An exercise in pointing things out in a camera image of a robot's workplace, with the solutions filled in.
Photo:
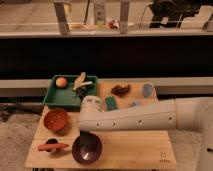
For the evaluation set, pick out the toy corn cob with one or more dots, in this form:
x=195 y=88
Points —
x=80 y=81

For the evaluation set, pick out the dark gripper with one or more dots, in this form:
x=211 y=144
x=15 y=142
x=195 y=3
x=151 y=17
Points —
x=84 y=134

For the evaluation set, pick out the blue cup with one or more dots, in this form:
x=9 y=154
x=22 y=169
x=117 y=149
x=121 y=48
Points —
x=147 y=90

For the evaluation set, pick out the small dark cup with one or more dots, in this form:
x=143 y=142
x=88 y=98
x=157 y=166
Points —
x=51 y=141

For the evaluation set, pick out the orange ball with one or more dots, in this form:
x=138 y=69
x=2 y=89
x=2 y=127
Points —
x=61 y=82

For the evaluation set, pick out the dark toy eggplant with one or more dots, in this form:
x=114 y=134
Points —
x=82 y=92

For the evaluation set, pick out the green sponge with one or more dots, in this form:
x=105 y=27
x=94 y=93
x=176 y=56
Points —
x=111 y=103

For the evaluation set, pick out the small grey-blue object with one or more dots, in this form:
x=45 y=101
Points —
x=136 y=103

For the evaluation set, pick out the orange toy carrot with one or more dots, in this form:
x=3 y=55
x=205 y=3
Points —
x=46 y=147

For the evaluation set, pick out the green plastic tray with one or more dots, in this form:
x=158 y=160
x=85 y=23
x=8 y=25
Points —
x=66 y=98

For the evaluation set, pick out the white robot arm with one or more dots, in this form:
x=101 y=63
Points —
x=188 y=114

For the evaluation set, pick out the black camera tripod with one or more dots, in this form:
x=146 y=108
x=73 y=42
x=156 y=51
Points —
x=171 y=13

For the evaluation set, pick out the orange bowl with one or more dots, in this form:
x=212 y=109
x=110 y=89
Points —
x=55 y=120

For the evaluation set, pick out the brown crumpled object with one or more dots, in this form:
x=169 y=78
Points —
x=120 y=91

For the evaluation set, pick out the purple bowl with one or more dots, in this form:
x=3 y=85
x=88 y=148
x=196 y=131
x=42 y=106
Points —
x=87 y=150

